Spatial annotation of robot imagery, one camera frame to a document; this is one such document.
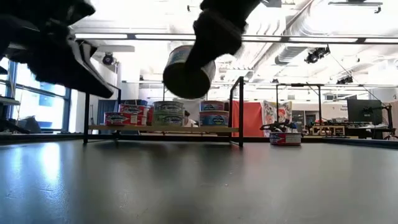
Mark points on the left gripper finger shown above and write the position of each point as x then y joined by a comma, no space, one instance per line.
87,84

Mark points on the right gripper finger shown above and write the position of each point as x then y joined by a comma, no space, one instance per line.
200,60

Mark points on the blue label fish can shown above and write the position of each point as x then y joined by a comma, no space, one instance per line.
186,84
214,119

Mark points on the red can silver lid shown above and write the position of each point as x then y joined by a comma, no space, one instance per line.
212,106

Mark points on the black background robot arm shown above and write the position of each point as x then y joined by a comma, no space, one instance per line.
275,127

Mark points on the black ceiling spotlight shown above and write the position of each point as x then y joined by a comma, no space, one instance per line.
345,80
108,59
315,55

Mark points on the white hanging cloth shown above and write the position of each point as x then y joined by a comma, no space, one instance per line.
192,104

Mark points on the large window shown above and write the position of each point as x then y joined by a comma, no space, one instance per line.
40,105

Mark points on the grey desk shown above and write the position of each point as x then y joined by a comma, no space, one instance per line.
9,101

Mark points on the person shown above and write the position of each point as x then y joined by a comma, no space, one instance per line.
188,122

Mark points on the dark chair back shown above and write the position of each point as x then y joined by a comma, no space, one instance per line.
31,123

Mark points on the orange hanging cloth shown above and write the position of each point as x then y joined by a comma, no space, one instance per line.
252,119

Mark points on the black table mat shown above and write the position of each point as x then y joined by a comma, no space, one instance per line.
199,193

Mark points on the small wooden rack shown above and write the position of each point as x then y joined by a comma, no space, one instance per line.
328,129

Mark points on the black computer monitor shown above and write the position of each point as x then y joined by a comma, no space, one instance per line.
364,112

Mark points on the cluttered desk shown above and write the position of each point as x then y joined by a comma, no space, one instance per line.
363,129

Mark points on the wooden shelf with black frame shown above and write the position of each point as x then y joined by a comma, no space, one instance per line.
186,128

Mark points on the silver ventilation duct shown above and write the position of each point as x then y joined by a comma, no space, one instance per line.
289,54

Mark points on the black metal station frame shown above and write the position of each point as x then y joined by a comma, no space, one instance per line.
298,84

